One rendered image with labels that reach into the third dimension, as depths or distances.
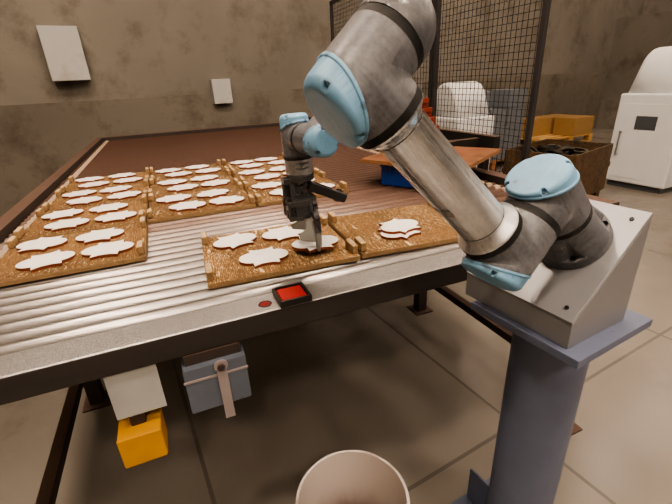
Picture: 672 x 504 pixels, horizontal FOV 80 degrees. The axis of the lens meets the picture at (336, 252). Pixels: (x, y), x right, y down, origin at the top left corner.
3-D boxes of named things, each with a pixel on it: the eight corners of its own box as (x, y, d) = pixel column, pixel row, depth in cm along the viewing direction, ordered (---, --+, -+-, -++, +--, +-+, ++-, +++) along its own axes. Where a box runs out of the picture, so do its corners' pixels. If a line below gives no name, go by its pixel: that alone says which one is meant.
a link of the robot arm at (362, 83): (573, 242, 73) (383, -14, 48) (527, 309, 72) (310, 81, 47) (519, 231, 84) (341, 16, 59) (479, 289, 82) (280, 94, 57)
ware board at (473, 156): (500, 152, 196) (501, 148, 195) (464, 172, 159) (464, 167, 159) (408, 146, 224) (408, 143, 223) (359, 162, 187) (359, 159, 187)
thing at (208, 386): (256, 410, 94) (245, 347, 87) (194, 431, 89) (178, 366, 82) (246, 381, 104) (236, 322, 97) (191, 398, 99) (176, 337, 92)
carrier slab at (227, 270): (360, 260, 111) (360, 255, 110) (208, 290, 99) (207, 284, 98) (322, 223, 141) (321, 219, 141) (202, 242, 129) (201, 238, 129)
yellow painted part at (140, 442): (168, 455, 90) (144, 372, 81) (125, 470, 87) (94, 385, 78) (167, 429, 97) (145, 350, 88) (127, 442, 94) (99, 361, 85)
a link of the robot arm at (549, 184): (605, 194, 75) (586, 146, 68) (566, 251, 74) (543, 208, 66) (545, 184, 85) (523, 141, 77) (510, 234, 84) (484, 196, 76)
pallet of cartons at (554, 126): (549, 136, 899) (553, 113, 879) (592, 140, 822) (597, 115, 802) (507, 143, 840) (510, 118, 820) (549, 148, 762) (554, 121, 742)
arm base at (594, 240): (631, 224, 79) (620, 194, 73) (580, 281, 80) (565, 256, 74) (563, 202, 91) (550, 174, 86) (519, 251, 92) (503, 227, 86)
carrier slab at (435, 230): (486, 236, 122) (487, 232, 122) (362, 259, 112) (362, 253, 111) (428, 206, 153) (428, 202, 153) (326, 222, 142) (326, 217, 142)
